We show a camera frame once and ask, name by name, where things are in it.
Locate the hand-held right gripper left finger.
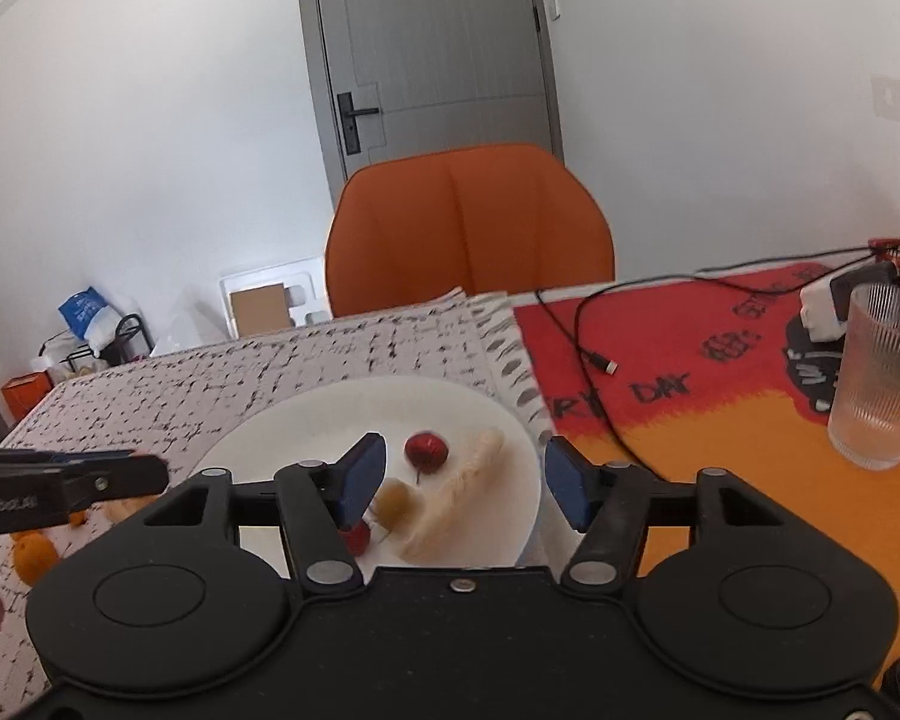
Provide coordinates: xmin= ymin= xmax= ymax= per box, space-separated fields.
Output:
xmin=139 ymin=432 xmax=388 ymax=593

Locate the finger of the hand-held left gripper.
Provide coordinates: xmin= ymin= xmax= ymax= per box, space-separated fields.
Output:
xmin=63 ymin=454 xmax=170 ymax=520
xmin=0 ymin=449 xmax=137 ymax=476

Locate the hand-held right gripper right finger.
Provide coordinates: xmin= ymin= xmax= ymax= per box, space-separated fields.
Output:
xmin=543 ymin=434 xmax=791 ymax=593

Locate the peeled mandarin half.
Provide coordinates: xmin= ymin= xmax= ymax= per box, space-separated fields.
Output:
xmin=400 ymin=427 xmax=506 ymax=564
xmin=103 ymin=495 xmax=160 ymax=526

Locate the brown longan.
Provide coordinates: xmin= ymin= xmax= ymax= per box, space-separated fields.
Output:
xmin=374 ymin=478 xmax=414 ymax=527

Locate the white ceramic plate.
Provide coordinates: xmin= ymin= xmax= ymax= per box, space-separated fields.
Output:
xmin=186 ymin=376 xmax=542 ymax=572

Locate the large mandarin orange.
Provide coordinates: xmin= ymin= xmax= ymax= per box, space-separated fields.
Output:
xmin=12 ymin=530 xmax=62 ymax=587

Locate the orange box on floor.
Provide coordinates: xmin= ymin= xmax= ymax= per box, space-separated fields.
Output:
xmin=1 ymin=373 xmax=54 ymax=423

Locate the white black patterned tablecloth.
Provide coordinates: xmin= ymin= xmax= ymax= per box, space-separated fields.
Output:
xmin=0 ymin=291 xmax=557 ymax=720

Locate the blue plastic bag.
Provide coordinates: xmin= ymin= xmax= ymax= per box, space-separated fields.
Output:
xmin=58 ymin=286 xmax=113 ymax=342

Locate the red orange printed mat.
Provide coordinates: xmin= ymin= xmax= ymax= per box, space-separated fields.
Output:
xmin=513 ymin=260 xmax=900 ymax=685

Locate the white foam packaging with cardboard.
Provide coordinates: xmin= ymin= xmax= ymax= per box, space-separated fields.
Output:
xmin=219 ymin=254 xmax=332 ymax=339

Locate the orange chair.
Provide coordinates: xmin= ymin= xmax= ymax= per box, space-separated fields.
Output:
xmin=323 ymin=143 xmax=617 ymax=318

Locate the ribbed clear glass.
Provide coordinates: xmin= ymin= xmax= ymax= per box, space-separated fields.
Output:
xmin=826 ymin=283 xmax=900 ymax=473

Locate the grey door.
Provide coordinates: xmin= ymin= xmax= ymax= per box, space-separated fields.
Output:
xmin=293 ymin=0 xmax=565 ymax=205

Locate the black wire rack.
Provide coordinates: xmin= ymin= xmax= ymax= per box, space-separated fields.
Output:
xmin=40 ymin=313 xmax=156 ymax=377

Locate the black usb cable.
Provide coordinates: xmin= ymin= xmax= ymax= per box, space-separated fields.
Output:
xmin=535 ymin=243 xmax=900 ymax=482

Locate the black door handle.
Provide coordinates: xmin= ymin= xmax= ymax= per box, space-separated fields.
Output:
xmin=336 ymin=91 xmax=381 ymax=155

